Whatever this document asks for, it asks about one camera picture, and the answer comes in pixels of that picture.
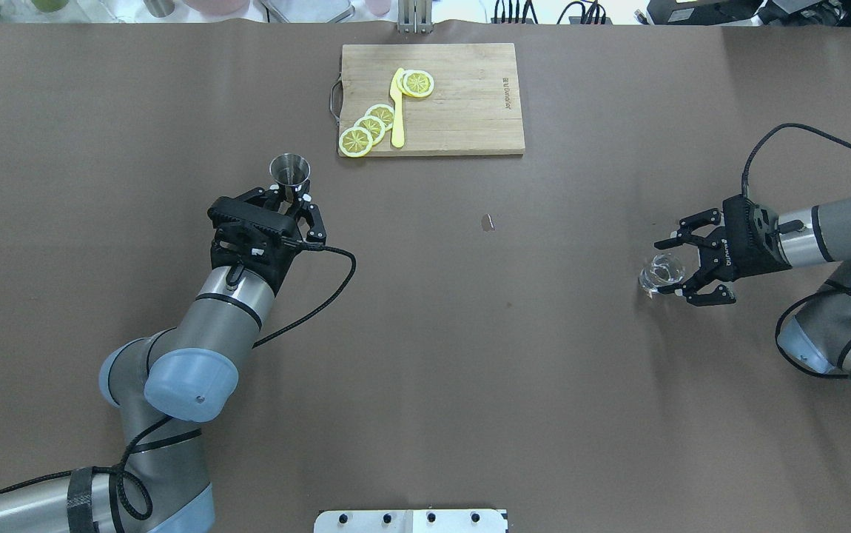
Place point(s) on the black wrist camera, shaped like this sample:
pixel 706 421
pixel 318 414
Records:
pixel 245 225

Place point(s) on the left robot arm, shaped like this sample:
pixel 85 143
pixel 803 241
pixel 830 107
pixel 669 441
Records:
pixel 168 385

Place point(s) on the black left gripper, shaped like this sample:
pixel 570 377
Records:
pixel 278 267

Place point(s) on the aluminium frame post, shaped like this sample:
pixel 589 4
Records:
pixel 415 16

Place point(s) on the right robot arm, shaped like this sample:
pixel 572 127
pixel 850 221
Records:
pixel 814 334

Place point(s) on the yellow plastic knife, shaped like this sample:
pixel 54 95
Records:
pixel 398 137

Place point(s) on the clear glass beaker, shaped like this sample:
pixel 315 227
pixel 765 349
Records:
pixel 659 271

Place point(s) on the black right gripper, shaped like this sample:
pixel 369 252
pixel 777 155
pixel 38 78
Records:
pixel 724 259

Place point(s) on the black laptop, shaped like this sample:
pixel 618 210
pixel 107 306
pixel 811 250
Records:
pixel 700 13

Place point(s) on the white pillar base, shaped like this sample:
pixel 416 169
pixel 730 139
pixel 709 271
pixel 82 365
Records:
pixel 412 520

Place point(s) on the wooden cutting board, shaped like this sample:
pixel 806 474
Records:
pixel 475 107

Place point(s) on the steel jigger measuring cup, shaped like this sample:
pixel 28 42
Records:
pixel 291 172

